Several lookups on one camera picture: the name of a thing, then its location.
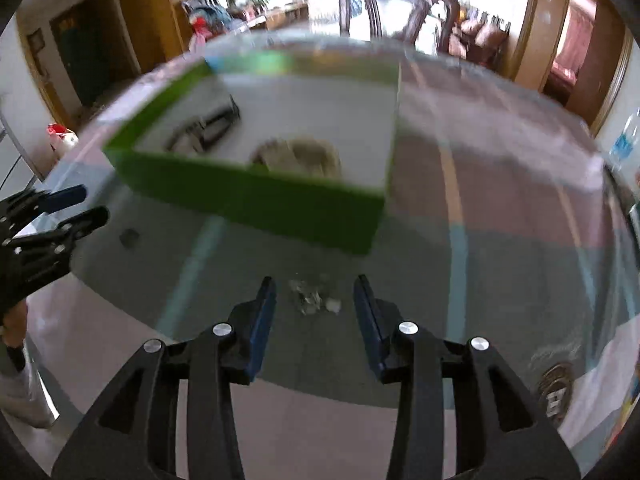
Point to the green cardboard box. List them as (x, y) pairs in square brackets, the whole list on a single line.
[(310, 158)]

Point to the carved wooden chair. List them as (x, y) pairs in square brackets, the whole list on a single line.
[(402, 20)]

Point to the black wrist watch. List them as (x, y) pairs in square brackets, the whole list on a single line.
[(202, 134)]

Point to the silver charm earrings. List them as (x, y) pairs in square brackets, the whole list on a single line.
[(312, 297)]

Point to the striped bed sheet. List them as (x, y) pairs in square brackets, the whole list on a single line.
[(500, 221)]

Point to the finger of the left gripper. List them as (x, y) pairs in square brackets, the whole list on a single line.
[(56, 244), (18, 210)]

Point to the person left hand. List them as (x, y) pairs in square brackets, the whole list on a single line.
[(14, 325)]

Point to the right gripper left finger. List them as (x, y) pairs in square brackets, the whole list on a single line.
[(130, 430)]

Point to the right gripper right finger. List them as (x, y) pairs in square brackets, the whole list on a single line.
[(500, 432)]

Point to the pile of clothes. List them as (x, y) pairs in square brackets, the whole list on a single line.
[(209, 19)]

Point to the red white cup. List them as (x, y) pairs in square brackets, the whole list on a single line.
[(61, 139)]

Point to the plastic water bottle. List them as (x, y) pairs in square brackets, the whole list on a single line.
[(626, 141)]

